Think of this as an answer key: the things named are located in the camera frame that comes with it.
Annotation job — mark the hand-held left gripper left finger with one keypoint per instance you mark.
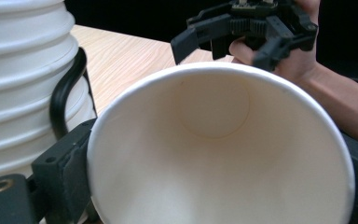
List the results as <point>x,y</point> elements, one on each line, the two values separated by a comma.
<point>63,174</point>

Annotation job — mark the stack of white paper cups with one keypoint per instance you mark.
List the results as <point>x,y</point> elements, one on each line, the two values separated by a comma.
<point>18,77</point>

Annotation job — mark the single white paper cup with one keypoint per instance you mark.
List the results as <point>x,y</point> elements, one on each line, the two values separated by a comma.
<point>214,155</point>

